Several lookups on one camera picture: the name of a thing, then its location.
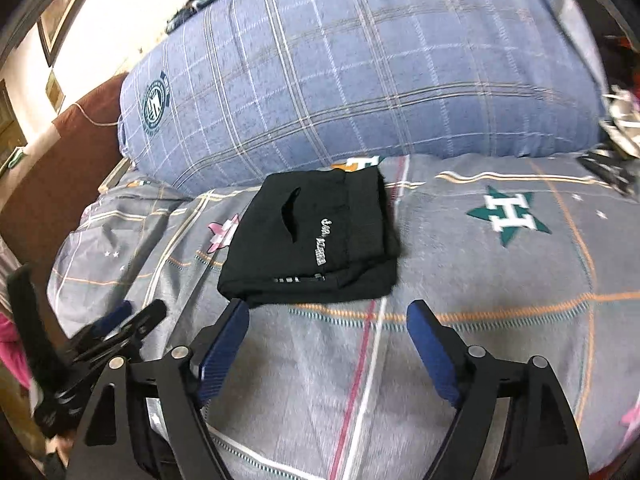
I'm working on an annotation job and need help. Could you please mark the black ribbed object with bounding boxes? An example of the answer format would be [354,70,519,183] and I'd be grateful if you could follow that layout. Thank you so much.
[576,146,640,197]

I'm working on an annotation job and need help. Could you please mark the black pants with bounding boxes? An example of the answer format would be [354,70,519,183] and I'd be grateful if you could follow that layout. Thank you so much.
[218,164,402,309]

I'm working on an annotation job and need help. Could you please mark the blue plaid pillow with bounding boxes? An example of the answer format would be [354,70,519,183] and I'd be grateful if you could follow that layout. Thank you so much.
[117,0,608,197]

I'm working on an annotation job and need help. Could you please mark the brown headboard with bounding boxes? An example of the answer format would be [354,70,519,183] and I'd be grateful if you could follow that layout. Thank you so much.
[0,72,132,243]

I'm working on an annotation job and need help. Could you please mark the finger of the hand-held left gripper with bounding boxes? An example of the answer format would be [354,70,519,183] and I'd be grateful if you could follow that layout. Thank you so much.
[70,300,135,356]
[75,299,169,363]

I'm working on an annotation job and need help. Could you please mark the pink cloth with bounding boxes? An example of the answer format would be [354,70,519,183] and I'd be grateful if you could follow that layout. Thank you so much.
[0,310,32,391]

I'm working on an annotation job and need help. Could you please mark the pale grey cloth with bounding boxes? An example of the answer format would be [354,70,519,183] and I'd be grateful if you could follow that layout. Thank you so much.
[537,0,617,78]

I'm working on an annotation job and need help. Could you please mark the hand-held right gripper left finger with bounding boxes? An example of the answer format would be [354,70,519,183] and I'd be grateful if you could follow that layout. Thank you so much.
[65,298,251,480]

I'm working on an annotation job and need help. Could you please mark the small picture frame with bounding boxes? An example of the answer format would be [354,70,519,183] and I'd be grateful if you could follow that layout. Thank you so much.
[45,70,67,112]

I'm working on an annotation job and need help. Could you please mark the white cord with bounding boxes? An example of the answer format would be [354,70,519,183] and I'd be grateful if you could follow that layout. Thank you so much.
[71,101,124,129]

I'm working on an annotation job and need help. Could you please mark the grey printed bedsheet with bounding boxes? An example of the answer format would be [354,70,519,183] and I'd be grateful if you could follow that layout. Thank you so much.
[47,152,640,480]

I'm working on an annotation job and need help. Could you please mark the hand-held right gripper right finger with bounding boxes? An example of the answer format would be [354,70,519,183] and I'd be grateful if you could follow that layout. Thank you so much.
[406,298,592,480]

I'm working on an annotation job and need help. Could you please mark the large picture frame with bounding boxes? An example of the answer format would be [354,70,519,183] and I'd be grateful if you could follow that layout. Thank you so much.
[37,0,90,68]

